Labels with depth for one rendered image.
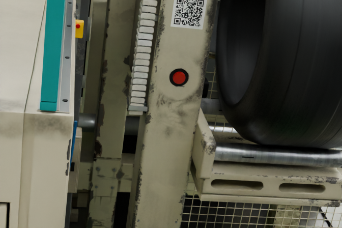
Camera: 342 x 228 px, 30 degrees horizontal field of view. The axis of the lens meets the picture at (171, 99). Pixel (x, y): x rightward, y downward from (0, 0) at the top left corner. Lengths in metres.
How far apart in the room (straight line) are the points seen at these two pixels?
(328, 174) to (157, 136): 0.44
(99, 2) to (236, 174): 0.98
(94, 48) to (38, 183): 1.51
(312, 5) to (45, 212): 0.75
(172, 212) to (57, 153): 0.95
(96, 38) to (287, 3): 1.05
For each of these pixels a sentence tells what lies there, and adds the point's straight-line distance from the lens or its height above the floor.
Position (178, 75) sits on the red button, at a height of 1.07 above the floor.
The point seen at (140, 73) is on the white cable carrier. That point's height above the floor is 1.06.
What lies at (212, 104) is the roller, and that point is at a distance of 1.78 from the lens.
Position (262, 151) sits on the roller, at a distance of 1.56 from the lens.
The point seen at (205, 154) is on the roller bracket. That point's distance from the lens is 1.48.
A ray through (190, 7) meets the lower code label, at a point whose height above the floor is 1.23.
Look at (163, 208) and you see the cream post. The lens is 1.67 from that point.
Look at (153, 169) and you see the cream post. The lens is 1.61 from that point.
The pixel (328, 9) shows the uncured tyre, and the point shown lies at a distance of 1.34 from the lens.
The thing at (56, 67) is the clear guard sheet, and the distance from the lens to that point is 0.71.
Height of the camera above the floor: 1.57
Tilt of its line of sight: 22 degrees down
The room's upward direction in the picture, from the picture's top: 8 degrees clockwise
